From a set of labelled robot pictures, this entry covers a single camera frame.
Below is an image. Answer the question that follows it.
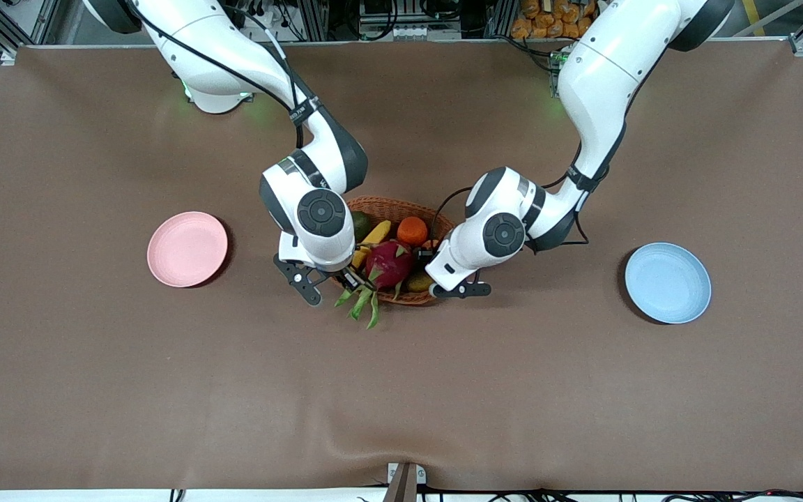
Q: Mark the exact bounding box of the yellow banana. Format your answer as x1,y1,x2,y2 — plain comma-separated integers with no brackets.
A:
351,220,392,269

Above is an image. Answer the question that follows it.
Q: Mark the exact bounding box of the orange fruit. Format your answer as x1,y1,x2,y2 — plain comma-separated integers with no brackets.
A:
397,216,429,246

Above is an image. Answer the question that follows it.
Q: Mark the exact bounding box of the pink dragon fruit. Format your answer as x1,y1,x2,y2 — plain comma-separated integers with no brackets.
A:
334,241,416,330

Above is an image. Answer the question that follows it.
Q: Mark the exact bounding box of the brown wicker basket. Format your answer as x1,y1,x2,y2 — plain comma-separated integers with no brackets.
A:
332,196,457,306

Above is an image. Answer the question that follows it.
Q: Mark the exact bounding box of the brown table cloth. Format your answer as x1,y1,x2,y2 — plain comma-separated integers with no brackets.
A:
0,38,803,492

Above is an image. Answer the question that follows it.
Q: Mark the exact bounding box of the pink plate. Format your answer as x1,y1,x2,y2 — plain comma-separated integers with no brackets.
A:
147,211,229,288

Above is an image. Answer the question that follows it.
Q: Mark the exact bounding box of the white power strip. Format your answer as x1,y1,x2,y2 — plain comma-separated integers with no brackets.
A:
360,24,444,43

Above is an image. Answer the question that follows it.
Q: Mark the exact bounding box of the green lit circuit board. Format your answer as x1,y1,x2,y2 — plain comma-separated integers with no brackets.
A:
548,49,573,98

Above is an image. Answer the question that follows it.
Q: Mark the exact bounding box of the light blue plate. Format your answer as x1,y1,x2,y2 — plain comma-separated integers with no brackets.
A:
625,242,712,325

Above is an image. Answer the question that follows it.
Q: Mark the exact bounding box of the bag of orange items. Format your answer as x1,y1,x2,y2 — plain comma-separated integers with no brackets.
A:
512,0,599,40

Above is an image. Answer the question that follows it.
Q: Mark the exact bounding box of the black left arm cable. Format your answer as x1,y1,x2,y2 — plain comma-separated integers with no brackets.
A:
431,42,653,257

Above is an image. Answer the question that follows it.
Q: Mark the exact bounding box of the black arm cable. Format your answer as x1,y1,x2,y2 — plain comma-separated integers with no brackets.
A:
431,42,653,257
130,0,320,149

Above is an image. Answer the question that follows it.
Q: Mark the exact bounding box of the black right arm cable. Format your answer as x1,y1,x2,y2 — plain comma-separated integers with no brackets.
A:
130,0,320,149

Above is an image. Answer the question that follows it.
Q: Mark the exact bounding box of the metal table clamp bracket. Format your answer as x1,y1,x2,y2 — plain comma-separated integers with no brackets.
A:
386,462,427,502

